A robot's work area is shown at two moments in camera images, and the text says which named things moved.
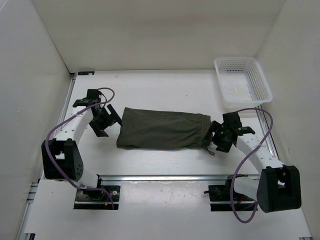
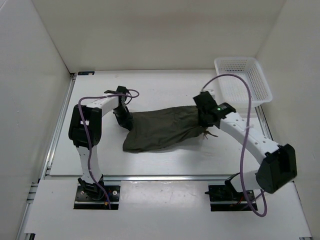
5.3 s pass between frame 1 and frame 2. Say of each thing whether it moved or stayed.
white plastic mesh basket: stayed
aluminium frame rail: stayed
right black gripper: moved
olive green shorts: moved
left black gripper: moved
